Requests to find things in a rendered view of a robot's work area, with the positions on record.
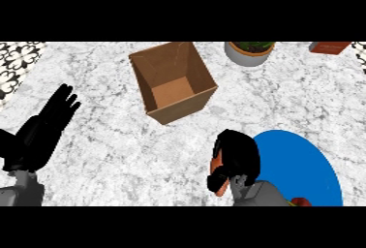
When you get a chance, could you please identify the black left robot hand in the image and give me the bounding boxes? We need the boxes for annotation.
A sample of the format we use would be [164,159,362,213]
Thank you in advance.
[0,83,83,173]

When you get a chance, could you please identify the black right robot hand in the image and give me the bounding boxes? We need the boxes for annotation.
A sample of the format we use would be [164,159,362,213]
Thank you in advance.
[205,129,261,194]

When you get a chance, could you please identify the blue round plate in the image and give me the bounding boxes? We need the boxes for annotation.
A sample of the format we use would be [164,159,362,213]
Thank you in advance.
[251,129,344,207]

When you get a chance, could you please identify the brown cardboard box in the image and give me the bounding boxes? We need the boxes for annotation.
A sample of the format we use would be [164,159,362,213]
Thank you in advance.
[127,42,220,126]

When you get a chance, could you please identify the red-brown box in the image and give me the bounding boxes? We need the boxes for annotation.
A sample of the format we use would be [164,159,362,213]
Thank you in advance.
[307,42,353,56]

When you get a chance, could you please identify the small red object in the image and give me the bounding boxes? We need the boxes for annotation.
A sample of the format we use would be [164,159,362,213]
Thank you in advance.
[291,197,313,207]

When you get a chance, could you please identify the grey potted plant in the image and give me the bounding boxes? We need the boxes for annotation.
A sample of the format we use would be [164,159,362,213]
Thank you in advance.
[223,42,277,68]

